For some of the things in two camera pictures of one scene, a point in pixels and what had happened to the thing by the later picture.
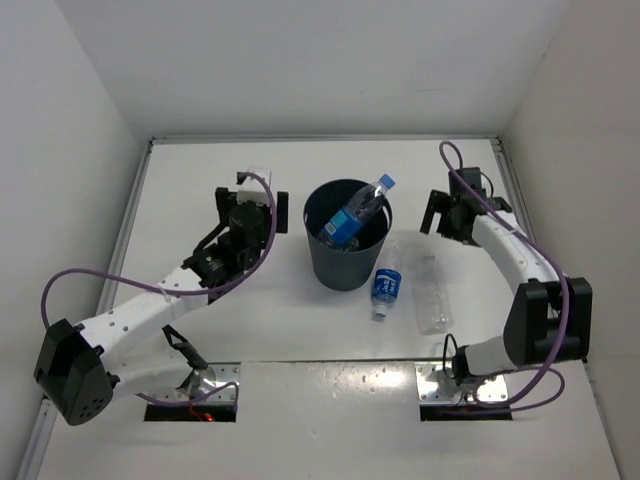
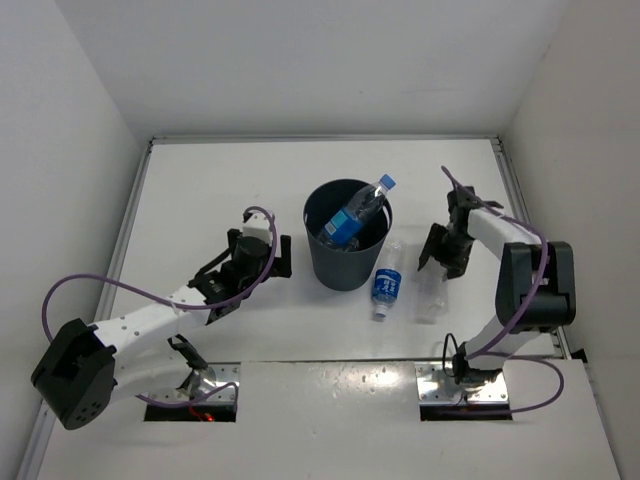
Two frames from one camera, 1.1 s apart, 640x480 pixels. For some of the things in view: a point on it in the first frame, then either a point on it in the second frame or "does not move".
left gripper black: [225, 199] → [281, 265]
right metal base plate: [434, 386] does not move
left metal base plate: [213, 378] does not move
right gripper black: [441, 202] → [454, 266]
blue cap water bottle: [345, 226] does not move
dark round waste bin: [354, 267] does not move
